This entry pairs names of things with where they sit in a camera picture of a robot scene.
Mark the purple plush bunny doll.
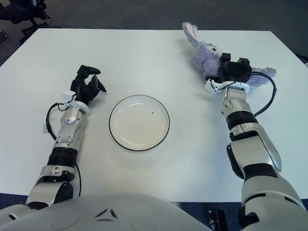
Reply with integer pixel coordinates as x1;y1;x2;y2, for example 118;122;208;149
182;22;277;87

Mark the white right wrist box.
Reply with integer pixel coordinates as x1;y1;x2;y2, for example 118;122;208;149
205;80;224;94

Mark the black office chair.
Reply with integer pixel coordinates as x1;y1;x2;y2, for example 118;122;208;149
0;0;61;44

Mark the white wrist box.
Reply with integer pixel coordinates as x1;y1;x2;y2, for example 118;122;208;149
61;90;75;103
205;80;224;94

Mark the grey robot torso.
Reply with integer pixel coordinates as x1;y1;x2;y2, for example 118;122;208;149
0;192;212;231

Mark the black metal bracket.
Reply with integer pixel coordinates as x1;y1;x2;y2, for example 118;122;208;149
208;208;226;231

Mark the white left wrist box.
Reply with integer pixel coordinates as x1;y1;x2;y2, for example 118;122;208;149
61;90;75;103

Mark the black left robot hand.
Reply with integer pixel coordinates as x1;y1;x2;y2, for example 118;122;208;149
70;64;107;104

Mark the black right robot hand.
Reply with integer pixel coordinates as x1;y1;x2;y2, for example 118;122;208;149
218;52;253;84

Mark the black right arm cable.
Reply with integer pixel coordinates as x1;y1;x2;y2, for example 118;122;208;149
250;72;276;117

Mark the white plate with black rim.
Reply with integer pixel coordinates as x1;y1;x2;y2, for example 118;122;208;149
109;95;171;152

